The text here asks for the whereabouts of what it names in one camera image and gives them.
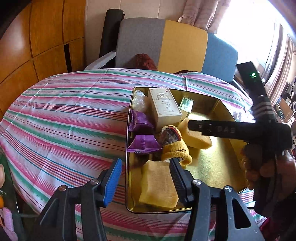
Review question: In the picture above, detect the cream medicine box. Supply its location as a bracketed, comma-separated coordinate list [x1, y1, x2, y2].
[148, 88, 183, 132]

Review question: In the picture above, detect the pink heart object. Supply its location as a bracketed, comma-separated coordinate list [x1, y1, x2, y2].
[0, 164, 6, 188]

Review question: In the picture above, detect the small green white box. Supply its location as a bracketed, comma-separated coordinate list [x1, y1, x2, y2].
[179, 96, 194, 113]

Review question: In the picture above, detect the black rolled mat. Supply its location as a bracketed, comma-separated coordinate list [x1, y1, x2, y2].
[99, 9, 125, 57]

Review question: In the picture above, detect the yellow knit sock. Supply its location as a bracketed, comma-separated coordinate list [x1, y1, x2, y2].
[159, 125, 192, 166]

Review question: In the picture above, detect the grey yellow blue headboard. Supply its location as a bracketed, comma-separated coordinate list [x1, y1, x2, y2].
[115, 18, 238, 82]

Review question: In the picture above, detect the green glass side table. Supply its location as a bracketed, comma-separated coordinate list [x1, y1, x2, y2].
[1, 153, 27, 240]

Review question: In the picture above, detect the gold tin box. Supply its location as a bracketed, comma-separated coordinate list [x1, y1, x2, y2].
[125, 89, 246, 214]

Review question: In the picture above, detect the orange fruit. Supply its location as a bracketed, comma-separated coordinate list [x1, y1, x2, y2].
[0, 196, 4, 209]

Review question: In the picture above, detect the pink curtain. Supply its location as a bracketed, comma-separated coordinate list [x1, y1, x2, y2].
[178, 0, 231, 34]

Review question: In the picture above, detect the striped bed sheet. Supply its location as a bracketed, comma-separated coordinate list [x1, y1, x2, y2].
[0, 68, 266, 241]

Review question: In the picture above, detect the yellow sponge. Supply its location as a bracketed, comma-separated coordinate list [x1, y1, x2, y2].
[178, 118, 212, 150]
[139, 160, 179, 209]

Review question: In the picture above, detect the pink hair roller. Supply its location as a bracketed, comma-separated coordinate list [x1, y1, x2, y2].
[1, 207, 15, 233]

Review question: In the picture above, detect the person's right hand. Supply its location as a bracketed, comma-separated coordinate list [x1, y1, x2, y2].
[241, 144, 295, 201]

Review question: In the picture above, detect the white plastic bag bundle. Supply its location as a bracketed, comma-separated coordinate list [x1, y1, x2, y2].
[131, 90, 150, 113]

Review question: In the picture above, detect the wooden side shelf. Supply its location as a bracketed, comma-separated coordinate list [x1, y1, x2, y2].
[254, 64, 296, 130]

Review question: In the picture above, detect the purple foil packet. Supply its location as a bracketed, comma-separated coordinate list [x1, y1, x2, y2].
[127, 135, 163, 154]
[128, 109, 154, 134]

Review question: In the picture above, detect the wooden wardrobe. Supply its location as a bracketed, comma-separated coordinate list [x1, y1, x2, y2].
[1, 1, 86, 115]

